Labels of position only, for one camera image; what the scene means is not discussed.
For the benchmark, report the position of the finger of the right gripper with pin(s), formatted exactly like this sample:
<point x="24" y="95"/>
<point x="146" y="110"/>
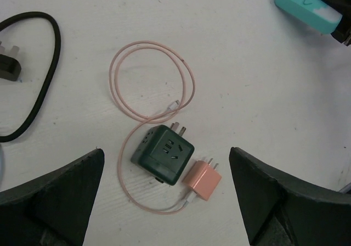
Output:
<point x="342" y="30"/>

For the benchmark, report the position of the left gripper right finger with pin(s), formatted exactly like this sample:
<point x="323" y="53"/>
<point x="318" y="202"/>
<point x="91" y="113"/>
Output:
<point x="280" y="209"/>

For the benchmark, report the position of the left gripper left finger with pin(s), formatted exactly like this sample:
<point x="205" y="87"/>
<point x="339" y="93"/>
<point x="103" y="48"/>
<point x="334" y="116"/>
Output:
<point x="53" y="209"/>

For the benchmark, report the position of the teal triangular power socket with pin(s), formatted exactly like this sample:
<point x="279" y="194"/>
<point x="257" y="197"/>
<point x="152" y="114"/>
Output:
<point x="314" y="13"/>

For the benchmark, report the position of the salmon pink usb charger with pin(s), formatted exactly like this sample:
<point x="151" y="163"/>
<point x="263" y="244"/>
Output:
<point x="203" y="178"/>

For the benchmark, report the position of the dark green cube socket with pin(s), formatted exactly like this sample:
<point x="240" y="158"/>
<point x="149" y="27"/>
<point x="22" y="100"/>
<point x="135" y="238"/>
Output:
<point x="164" y="153"/>

